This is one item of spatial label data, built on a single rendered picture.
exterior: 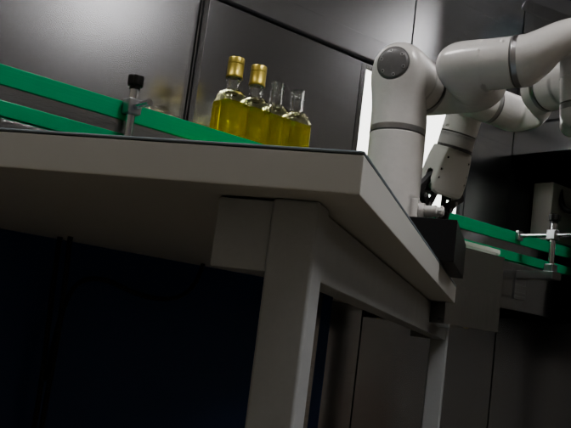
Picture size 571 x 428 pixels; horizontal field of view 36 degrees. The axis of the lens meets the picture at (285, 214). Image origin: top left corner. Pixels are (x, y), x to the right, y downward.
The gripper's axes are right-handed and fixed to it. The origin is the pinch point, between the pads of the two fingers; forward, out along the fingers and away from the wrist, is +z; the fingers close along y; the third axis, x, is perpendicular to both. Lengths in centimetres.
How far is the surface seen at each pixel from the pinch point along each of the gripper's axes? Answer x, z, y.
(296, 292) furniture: 71, 8, 93
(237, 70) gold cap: -27, -18, 40
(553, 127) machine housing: -32, -34, -75
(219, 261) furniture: 64, 7, 96
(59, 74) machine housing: -41, -6, 70
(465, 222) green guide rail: -18.5, -0.8, -33.0
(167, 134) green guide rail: -11, -1, 61
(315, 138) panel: -38.3, -9.8, 5.0
